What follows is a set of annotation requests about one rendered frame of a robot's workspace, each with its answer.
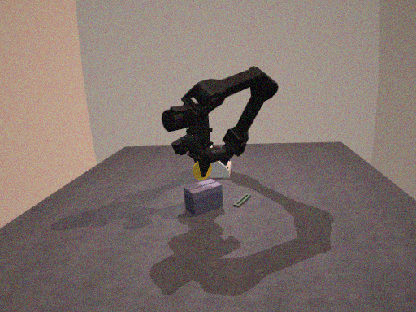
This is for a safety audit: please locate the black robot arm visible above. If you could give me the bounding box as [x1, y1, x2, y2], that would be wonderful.
[162, 66, 278, 166]

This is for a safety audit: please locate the gold coin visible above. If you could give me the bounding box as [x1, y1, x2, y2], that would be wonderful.
[193, 161, 212, 180]

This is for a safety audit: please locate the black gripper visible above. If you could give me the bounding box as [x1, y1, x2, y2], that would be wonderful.
[186, 124, 228, 177]

